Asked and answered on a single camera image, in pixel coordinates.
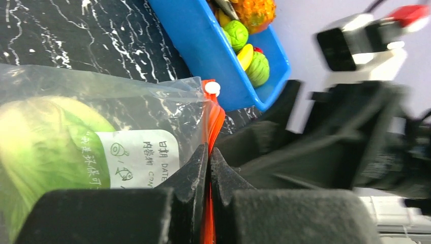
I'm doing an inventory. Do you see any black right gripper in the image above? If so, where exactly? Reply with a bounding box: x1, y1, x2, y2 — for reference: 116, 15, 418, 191
215, 80, 430, 216

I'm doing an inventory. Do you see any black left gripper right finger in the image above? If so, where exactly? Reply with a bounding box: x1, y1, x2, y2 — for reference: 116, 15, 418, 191
209, 148, 381, 244

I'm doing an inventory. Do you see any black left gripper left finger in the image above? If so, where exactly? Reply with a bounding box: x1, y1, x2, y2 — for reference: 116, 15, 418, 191
16, 145, 208, 243

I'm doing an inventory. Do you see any clear orange zip top bag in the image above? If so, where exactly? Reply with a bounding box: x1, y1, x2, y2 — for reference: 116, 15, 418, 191
1, 64, 225, 243

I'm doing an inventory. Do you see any green toy lettuce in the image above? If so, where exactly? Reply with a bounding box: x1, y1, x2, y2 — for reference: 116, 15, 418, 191
1, 96, 114, 241

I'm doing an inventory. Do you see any green toy cabbage large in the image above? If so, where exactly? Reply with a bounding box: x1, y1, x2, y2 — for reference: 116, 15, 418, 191
245, 51, 270, 88

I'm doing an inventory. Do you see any yellow toy banana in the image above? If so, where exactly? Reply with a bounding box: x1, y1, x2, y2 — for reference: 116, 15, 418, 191
237, 44, 254, 71

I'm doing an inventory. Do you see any red toy pepper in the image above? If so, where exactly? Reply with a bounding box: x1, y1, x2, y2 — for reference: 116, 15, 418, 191
254, 47, 263, 54

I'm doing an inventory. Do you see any light green toy fruit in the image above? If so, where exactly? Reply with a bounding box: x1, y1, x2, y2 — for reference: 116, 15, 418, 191
223, 20, 249, 52

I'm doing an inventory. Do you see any orange toy pineapple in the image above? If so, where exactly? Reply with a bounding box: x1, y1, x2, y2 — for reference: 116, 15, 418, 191
231, 0, 276, 35

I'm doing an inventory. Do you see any grey toy fish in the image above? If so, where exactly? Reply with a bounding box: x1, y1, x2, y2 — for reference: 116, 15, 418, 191
212, 0, 240, 21

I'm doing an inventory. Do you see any blue plastic bin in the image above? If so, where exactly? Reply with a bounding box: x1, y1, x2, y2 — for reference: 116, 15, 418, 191
149, 0, 291, 112

